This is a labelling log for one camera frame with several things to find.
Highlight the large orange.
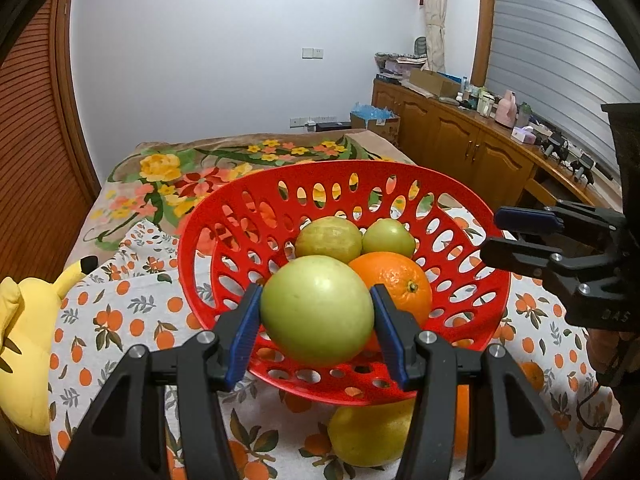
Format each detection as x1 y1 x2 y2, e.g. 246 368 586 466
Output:
341 252 433 328
454 385 470 458

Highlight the yellow-green lemon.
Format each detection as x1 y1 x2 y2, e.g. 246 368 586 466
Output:
328 399 414 468
294 217 362 263

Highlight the green apple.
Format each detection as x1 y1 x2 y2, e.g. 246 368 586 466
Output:
260 256 374 367
362 218 416 258

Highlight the person's right hand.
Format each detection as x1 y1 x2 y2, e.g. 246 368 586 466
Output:
587 328 634 374

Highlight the wooden sideboard cabinet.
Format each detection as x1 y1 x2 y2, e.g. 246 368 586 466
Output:
371 79 622 210

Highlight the pink kettle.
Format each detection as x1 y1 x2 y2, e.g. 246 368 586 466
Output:
495 90 518 129

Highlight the orange-print white tablecloth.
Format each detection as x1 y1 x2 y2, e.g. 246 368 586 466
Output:
48 221 622 479

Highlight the grey window blind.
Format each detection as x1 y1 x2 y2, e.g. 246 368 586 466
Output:
486 0 639 172

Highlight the yellow Pikachu plush toy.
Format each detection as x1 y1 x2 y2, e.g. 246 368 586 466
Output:
0 256 99 436

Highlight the cardboard box on cabinet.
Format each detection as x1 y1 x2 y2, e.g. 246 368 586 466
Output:
409 68 460 99

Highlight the cardboard box with blue bags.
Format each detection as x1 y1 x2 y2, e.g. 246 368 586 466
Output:
350 103 400 146

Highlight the red perforated plastic basket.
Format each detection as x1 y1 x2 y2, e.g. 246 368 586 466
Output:
178 160 510 405

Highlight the floral bed blanket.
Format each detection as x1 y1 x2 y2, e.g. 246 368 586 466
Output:
67 129 411 263

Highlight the brown louvered wardrobe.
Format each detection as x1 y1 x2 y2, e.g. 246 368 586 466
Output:
0 0 101 281

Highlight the beige curtain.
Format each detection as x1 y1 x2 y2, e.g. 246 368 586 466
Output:
422 0 447 72

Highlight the white wall socket strip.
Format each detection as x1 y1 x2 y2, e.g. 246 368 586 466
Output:
288 116 337 129

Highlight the white wall switch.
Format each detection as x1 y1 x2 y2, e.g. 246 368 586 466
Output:
302 48 323 60

